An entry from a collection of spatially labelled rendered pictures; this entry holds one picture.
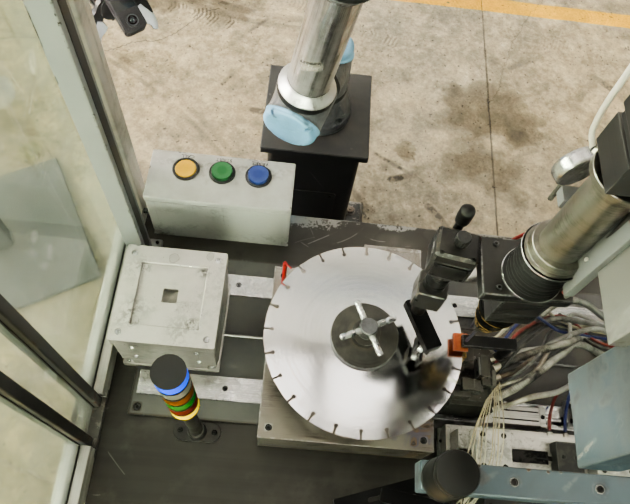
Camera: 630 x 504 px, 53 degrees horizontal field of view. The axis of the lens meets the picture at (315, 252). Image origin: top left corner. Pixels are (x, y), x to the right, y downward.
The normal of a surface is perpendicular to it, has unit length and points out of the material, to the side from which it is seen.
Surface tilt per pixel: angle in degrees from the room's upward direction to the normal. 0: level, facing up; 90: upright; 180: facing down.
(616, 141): 90
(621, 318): 90
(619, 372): 90
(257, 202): 0
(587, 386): 90
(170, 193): 0
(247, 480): 0
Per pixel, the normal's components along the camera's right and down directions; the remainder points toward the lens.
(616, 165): -0.99, -0.10
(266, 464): 0.08, -0.43
